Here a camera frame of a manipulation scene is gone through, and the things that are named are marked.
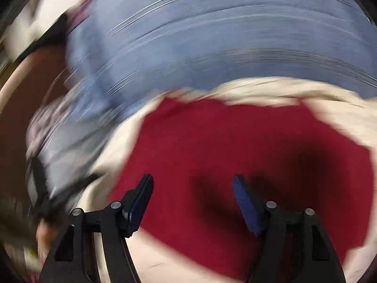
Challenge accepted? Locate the dark red patterned cloth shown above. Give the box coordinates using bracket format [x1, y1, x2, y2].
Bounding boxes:
[69, 0, 102, 36]

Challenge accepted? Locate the black cloth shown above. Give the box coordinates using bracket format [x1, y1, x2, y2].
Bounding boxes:
[18, 13, 70, 62]

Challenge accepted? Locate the red small sweater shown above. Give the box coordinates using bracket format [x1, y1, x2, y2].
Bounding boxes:
[107, 98, 374, 282]

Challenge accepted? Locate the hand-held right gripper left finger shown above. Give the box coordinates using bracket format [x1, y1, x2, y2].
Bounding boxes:
[40, 174, 154, 283]

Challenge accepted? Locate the white speckled blanket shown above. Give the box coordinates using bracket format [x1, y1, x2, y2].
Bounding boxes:
[79, 77, 377, 283]

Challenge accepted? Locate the blue blanket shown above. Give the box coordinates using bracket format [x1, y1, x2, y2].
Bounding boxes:
[44, 0, 377, 183]

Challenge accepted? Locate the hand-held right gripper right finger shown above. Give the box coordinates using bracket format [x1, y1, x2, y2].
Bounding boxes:
[232, 174, 347, 283]

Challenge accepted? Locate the person's left hand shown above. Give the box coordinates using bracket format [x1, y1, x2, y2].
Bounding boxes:
[36, 220, 61, 260]

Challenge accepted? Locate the brown wooden furniture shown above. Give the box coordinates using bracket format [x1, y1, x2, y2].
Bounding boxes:
[0, 47, 71, 213]

